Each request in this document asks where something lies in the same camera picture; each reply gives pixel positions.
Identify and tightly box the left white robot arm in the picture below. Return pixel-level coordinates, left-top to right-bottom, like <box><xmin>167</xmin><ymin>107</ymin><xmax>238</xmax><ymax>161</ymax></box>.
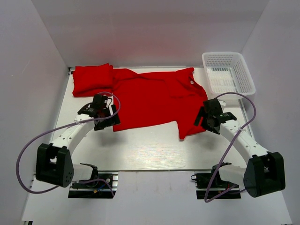
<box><xmin>36</xmin><ymin>91</ymin><xmax>120</xmax><ymax>188</ymax></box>

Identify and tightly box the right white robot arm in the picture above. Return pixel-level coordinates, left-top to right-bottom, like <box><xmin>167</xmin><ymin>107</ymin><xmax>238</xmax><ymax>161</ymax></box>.
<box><xmin>194</xmin><ymin>98</ymin><xmax>285</xmax><ymax>203</ymax></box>

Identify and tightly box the white plastic basket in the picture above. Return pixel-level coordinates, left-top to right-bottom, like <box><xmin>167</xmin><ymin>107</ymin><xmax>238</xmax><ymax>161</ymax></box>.
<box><xmin>202</xmin><ymin>52</ymin><xmax>256</xmax><ymax>104</ymax></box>

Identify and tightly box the folded red t shirt stack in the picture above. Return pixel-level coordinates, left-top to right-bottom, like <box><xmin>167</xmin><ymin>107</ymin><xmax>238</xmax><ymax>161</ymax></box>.
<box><xmin>73</xmin><ymin>63</ymin><xmax>113</xmax><ymax>98</ymax></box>

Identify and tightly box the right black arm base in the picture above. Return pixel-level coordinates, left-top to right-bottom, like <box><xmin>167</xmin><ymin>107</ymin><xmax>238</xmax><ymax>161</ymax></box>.
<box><xmin>190</xmin><ymin>172</ymin><xmax>241</xmax><ymax>200</ymax></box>

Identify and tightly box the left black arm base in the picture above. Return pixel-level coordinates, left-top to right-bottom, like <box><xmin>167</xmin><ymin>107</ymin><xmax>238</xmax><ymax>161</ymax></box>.
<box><xmin>68</xmin><ymin>172</ymin><xmax>119</xmax><ymax>199</ymax></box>

